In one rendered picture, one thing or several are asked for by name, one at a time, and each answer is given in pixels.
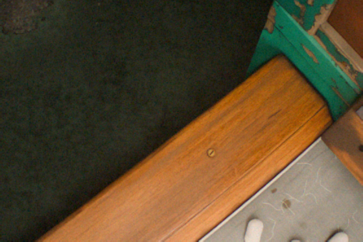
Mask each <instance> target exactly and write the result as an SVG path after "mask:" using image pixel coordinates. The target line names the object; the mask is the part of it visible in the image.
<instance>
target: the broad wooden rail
mask: <svg viewBox="0 0 363 242"><path fill-rule="evenodd" d="M332 124H333V119H332V116H331V111H330V109H329V106H328V104H327V102H326V101H325V99H324V98H323V97H322V96H321V95H320V94H319V93H318V92H317V91H316V90H315V89H314V88H313V86H312V84H311V83H310V82H309V81H308V80H307V79H306V78H305V77H304V76H303V75H302V74H301V73H300V72H299V71H298V69H297V67H296V66H295V65H294V64H293V63H292V62H291V61H290V60H289V59H288V58H287V57H286V56H285V55H284V54H283V53H281V54H278V55H277V56H275V57H274V58H273V59H272V60H271V61H269V62H268V63H267V64H265V65H264V66H263V67H261V68H259V69H258V70H257V71H256V72H255V73H253V74H252V75H250V76H249V78H247V79H246V80H245V81H244V82H242V83H241V84H239V85H238V86H237V87H236V88H235V89H233V90H232V91H230V92H229V93H228V94H227V95H225V96H224V97H223V98H221V99H220V100H219V101H218V102H216V103H215V104H213V105H212V106H211V107H210V108H209V109H207V110H206V111H205V112H204V113H202V114H201V115H199V116H198V117H197V118H196V119H194V120H192V121H191V122H190V123H189V124H188V125H187V126H186V127H184V128H183V129H181V130H180V131H179V132H178V133H177V134H175V135H173V136H172V137H171V138H169V139H168V140H167V141H166V142H165V143H163V144H162V145H161V146H160V147H159V148H157V149H156V150H154V151H153V152H151V153H150V154H149V155H148V156H146V157H145V158H143V159H142V160H141V161H140V162H139V163H137V164H136V165H135V166H133V167H132V168H131V169H129V170H128V171H127V172H125V174H123V175H122V176H120V177H119V178H118V179H117V180H115V181H114V182H113V183H111V184H110V185H108V186H107V187H105V188H104V189H103V190H102V191H100V193H98V194H97V195H95V196H94V197H93V198H92V199H89V200H88V201H87V202H86V203H85V204H84V205H83V206H81V207H79V208H78V209H77V210H76V211H75V212H73V213H72V214H70V215H69V216H68V217H66V218H65V219H64V220H63V221H61V222H60V223H59V224H57V225H56V226H55V227H53V228H52V229H50V230H49V231H48V232H47V233H45V234H44V235H43V236H42V237H40V238H39V239H38V240H35V242H199V240H201V239H202V238H204V237H205V236H206V235H207V234H208V233H210V232H211V231H212V230H213V229H215V228H216V227H217V226H218V225H219V224H220V223H221V222H223V221H224V220H225V219H226V218H228V217H229V216H230V215H231V214H232V213H234V212H235V211H237V210H238V209H239V208H240V207H241V206H242V205H243V204H245V203H246V202H247V201H248V200H250V199H251V198H252V197H253V196H254V195H255V194H256V193H258V192H259V191H260V190H261V189H262V188H263V187H265V186H266V185H267V184H268V183H269V182H271V181H272V180H273V179H274V178H275V177H276V176H277V175H279V174H280V173H281V172H282V171H284V170H285V168H286V167H288V166H289V165H290V164H291V163H292V162H293V161H294V160H295V159H296V158H297V157H298V156H300V155H301V154H302V153H303V152H305V151H306V150H307V149H308V148H309V147H310V146H311V145H312V144H313V143H314V142H315V141H317V140H318V139H319V138H321V136H322V134H323V133H324V132H325V131H326V130H328V129H329V128H330V126H331V125H332Z"/></svg>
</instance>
